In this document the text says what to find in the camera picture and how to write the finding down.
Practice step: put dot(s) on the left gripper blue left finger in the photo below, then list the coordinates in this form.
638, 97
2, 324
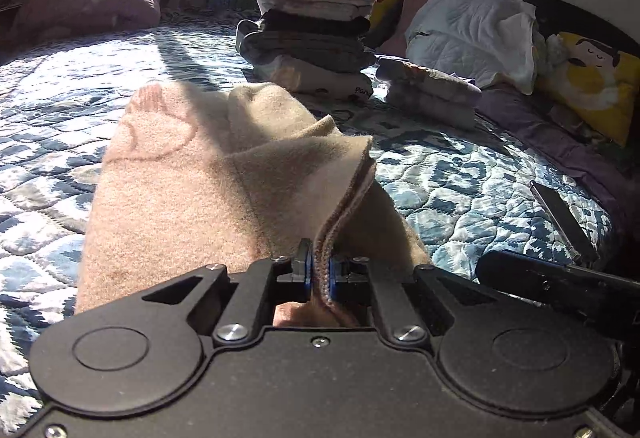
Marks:
264, 286

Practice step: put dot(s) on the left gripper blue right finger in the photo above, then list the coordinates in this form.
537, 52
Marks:
378, 298

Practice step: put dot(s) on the beige fleece sweater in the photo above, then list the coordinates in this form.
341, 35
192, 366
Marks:
192, 178

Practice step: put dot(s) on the black smartphone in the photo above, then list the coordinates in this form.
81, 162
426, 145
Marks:
583, 252

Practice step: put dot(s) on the blue patterned quilt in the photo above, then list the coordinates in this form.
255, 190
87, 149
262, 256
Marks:
464, 193

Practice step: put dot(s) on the pale folded garment bottom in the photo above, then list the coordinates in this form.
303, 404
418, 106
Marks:
413, 101

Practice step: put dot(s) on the white panda folded garment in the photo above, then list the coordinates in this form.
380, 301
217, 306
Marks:
299, 76

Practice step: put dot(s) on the floral folded garment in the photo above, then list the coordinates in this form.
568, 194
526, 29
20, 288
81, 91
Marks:
429, 81

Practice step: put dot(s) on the yellow cartoon cushion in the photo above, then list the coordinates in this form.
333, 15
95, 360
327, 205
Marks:
597, 81

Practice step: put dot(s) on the grey folded garment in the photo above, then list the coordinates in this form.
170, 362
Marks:
334, 53

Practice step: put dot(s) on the black folded garment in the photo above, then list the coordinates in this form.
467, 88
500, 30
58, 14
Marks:
275, 20

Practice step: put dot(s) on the white pillow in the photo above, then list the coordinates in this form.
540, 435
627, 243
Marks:
488, 41

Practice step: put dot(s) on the yellow plush toy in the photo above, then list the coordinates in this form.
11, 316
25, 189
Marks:
383, 22

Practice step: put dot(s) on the dark wooden headboard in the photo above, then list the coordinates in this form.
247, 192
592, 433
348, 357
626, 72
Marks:
555, 16

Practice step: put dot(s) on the purple rolled duvet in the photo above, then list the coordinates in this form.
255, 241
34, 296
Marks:
42, 20

